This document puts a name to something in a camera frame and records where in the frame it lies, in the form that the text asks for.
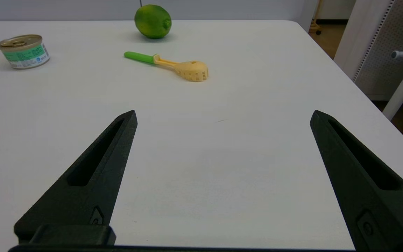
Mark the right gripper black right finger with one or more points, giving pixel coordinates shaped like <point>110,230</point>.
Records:
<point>369,203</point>

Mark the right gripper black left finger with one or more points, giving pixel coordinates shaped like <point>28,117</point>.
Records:
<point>82,199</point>

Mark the small tin can green label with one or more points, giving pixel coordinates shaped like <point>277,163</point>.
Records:
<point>25,52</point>

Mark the white shelf unit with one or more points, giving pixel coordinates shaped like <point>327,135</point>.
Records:
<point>380,42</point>

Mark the green lime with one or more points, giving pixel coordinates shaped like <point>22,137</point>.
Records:
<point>150,21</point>

